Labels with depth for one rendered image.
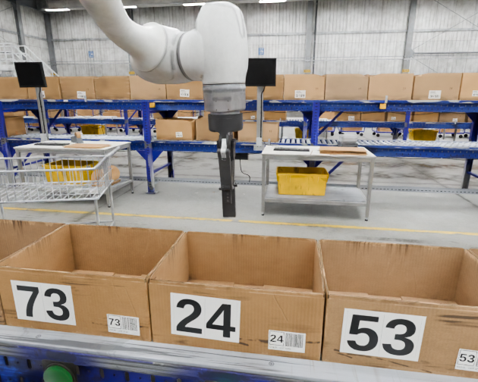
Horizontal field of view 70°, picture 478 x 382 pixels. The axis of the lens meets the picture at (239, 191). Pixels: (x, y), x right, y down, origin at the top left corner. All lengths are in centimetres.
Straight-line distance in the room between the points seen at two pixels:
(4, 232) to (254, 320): 93
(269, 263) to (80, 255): 62
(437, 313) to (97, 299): 74
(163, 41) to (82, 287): 58
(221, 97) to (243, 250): 51
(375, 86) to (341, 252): 437
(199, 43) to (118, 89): 513
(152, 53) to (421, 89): 488
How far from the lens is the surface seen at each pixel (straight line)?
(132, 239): 115
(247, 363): 83
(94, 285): 89
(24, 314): 105
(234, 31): 72
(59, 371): 98
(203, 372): 84
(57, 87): 636
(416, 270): 111
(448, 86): 555
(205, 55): 72
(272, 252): 104
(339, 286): 109
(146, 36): 77
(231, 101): 72
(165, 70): 78
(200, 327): 84
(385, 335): 83
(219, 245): 106
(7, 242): 141
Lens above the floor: 145
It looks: 16 degrees down
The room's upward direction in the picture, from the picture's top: straight up
